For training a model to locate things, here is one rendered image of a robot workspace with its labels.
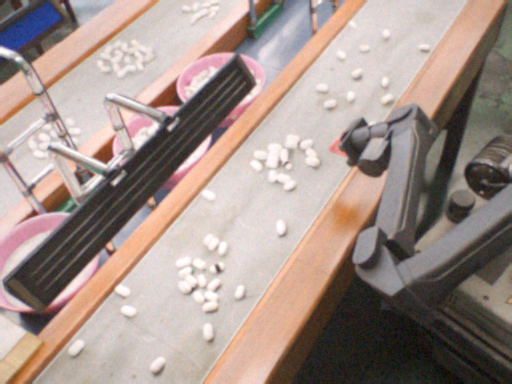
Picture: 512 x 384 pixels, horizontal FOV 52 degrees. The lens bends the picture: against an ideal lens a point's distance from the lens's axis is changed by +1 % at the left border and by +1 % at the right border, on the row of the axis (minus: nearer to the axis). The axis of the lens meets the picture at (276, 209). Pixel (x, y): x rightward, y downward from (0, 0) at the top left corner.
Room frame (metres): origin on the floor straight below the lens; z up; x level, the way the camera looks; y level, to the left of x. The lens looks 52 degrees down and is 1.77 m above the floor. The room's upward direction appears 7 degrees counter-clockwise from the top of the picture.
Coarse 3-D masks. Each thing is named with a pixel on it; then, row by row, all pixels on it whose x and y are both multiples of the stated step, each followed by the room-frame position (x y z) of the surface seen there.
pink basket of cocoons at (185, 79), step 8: (208, 56) 1.42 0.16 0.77; (216, 56) 1.42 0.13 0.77; (224, 56) 1.42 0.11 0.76; (192, 64) 1.39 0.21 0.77; (200, 64) 1.40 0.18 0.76; (208, 64) 1.41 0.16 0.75; (216, 64) 1.41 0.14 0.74; (248, 64) 1.38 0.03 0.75; (256, 64) 1.35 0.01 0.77; (184, 72) 1.35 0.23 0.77; (192, 72) 1.37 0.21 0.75; (256, 72) 1.34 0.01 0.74; (184, 80) 1.33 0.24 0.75; (192, 80) 1.36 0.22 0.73; (264, 80) 1.27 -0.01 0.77; (184, 96) 1.28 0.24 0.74; (256, 96) 1.21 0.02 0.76; (240, 104) 1.17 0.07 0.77; (248, 104) 1.19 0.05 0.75; (232, 112) 1.17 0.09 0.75; (240, 112) 1.18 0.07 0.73; (224, 120) 1.18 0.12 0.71; (232, 120) 1.18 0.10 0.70
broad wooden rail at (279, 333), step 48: (480, 0) 1.55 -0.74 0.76; (480, 48) 1.36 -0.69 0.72; (432, 96) 1.12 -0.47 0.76; (432, 144) 1.09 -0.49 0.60; (336, 192) 0.83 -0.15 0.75; (336, 240) 0.67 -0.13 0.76; (288, 288) 0.56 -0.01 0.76; (336, 288) 0.59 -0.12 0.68; (240, 336) 0.47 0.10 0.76; (288, 336) 0.45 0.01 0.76
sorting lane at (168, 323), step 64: (384, 0) 1.66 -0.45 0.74; (448, 0) 1.61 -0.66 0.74; (320, 64) 1.35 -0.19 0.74; (384, 64) 1.31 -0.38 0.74; (320, 128) 1.07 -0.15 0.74; (256, 192) 0.86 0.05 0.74; (320, 192) 0.84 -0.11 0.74; (192, 256) 0.69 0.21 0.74; (256, 256) 0.67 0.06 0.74; (128, 320) 0.54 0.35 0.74; (192, 320) 0.53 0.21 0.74
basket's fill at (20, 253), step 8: (48, 232) 0.82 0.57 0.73; (32, 240) 0.80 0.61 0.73; (40, 240) 0.80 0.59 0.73; (24, 248) 0.78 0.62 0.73; (32, 248) 0.77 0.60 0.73; (16, 256) 0.76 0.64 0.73; (24, 256) 0.75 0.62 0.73; (8, 264) 0.74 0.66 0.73; (16, 264) 0.73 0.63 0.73; (88, 264) 0.71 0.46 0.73; (8, 272) 0.71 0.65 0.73; (88, 272) 0.69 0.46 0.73; (80, 280) 0.67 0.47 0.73; (72, 288) 0.65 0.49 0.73; (8, 296) 0.65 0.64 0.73; (16, 304) 0.62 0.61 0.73; (24, 304) 0.62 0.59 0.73
